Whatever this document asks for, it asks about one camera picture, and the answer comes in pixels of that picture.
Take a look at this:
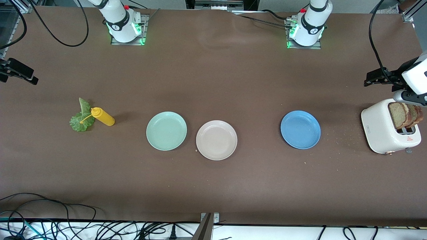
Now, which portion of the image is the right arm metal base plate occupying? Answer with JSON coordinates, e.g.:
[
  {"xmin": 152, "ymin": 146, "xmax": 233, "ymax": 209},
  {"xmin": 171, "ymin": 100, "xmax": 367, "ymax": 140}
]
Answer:
[{"xmin": 110, "ymin": 13, "xmax": 149, "ymax": 46}]

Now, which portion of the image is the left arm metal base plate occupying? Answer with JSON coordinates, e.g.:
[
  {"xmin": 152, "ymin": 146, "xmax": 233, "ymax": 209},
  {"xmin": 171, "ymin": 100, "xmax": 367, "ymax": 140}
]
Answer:
[{"xmin": 285, "ymin": 18, "xmax": 322, "ymax": 50}]

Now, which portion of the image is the white toaster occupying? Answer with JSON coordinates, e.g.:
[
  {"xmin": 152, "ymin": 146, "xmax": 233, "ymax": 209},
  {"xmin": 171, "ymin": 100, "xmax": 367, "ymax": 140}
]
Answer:
[{"xmin": 361, "ymin": 98, "xmax": 422, "ymax": 155}]

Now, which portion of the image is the green lettuce leaf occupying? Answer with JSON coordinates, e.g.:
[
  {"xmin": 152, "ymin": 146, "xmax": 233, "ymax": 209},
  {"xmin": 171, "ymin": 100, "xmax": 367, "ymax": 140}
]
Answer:
[{"xmin": 69, "ymin": 97, "xmax": 95, "ymax": 132}]

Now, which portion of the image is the grey metal rail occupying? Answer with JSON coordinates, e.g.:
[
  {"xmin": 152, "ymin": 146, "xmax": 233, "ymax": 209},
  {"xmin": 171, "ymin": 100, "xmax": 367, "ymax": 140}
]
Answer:
[{"xmin": 194, "ymin": 0, "xmax": 245, "ymax": 11}]

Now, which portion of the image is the mint green plate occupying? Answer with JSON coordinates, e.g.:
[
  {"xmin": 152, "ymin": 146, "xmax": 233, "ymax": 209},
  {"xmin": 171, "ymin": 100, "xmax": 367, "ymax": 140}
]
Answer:
[{"xmin": 146, "ymin": 111, "xmax": 187, "ymax": 151}]

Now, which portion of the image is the blue plate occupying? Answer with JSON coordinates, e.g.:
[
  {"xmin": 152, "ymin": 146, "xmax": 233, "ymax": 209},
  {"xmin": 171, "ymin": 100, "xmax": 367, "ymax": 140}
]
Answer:
[{"xmin": 280, "ymin": 110, "xmax": 321, "ymax": 150}]

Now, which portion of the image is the teal cable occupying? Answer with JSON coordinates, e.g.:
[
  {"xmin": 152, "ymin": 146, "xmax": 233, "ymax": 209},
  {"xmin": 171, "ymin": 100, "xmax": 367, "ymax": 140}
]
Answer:
[{"xmin": 0, "ymin": 217, "xmax": 45, "ymax": 240}]

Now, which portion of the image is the brown bread slice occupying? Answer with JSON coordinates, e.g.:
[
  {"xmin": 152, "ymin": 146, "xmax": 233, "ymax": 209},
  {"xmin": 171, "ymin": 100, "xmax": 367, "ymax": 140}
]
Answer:
[
  {"xmin": 404, "ymin": 103, "xmax": 424, "ymax": 129},
  {"xmin": 388, "ymin": 102, "xmax": 408, "ymax": 130}
]

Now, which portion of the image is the aluminium frame post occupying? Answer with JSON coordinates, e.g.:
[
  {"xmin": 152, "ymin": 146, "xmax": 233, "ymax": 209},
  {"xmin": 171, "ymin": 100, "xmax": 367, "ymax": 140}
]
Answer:
[
  {"xmin": 402, "ymin": 0, "xmax": 427, "ymax": 24},
  {"xmin": 0, "ymin": 0, "xmax": 34, "ymax": 58}
]

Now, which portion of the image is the aluminium post with bracket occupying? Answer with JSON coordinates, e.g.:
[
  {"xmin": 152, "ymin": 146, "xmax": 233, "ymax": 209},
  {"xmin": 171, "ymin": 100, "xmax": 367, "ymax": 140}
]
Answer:
[{"xmin": 191, "ymin": 212, "xmax": 221, "ymax": 240}]

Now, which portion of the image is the beige plate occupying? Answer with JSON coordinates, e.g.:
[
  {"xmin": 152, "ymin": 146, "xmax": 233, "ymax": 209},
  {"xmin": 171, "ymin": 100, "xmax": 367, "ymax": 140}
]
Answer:
[{"xmin": 196, "ymin": 120, "xmax": 238, "ymax": 161}]

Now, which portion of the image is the yellow squeeze bottle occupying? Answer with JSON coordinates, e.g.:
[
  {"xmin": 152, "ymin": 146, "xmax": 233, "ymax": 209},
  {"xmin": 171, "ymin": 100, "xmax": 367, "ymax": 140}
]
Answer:
[{"xmin": 79, "ymin": 107, "xmax": 115, "ymax": 127}]

